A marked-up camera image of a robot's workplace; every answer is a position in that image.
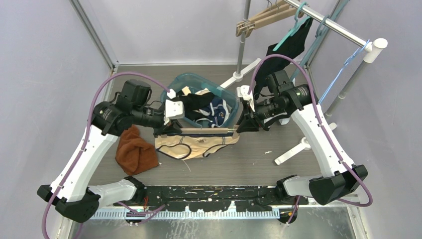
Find black garment on rack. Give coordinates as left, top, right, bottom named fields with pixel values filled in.
left=253, top=19, right=313, bottom=100

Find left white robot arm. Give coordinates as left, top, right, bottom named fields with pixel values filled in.
left=37, top=79, right=184, bottom=223

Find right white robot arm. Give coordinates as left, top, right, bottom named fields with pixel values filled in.
left=236, top=79, right=368, bottom=205

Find white black underwear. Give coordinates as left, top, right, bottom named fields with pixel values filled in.
left=263, top=112, right=290, bottom=128

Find purple cable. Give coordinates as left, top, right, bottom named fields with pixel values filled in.
left=41, top=71, right=175, bottom=239
left=248, top=54, right=374, bottom=208

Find brown towel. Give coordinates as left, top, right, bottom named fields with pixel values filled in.
left=115, top=125, right=159, bottom=176

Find teal plastic basket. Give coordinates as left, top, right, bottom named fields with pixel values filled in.
left=168, top=73, right=239, bottom=128

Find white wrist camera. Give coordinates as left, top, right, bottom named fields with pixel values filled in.
left=164, top=89, right=185, bottom=124
left=236, top=85, right=255, bottom=112

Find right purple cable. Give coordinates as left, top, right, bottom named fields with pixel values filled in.
left=248, top=54, right=374, bottom=208

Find white clothes rack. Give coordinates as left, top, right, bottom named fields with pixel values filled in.
left=219, top=0, right=388, bottom=166

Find light blue wire hanger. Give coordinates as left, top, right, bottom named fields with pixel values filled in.
left=318, top=39, right=370, bottom=104

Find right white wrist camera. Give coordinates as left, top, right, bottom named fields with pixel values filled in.
left=236, top=85, right=255, bottom=112

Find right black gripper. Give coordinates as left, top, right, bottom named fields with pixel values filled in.
left=236, top=95, right=285, bottom=132

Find beige underwear navy trim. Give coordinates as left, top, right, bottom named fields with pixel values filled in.
left=155, top=135, right=240, bottom=160

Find wooden hangers at back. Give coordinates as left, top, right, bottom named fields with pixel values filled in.
left=235, top=0, right=297, bottom=38

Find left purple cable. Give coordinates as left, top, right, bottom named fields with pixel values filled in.
left=41, top=71, right=175, bottom=239

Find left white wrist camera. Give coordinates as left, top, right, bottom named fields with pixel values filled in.
left=164, top=89, right=185, bottom=124

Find teal plastic hanger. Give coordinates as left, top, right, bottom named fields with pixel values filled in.
left=272, top=1, right=311, bottom=51

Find black underwear beige waistband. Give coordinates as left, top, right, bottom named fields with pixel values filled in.
left=172, top=92, right=214, bottom=121

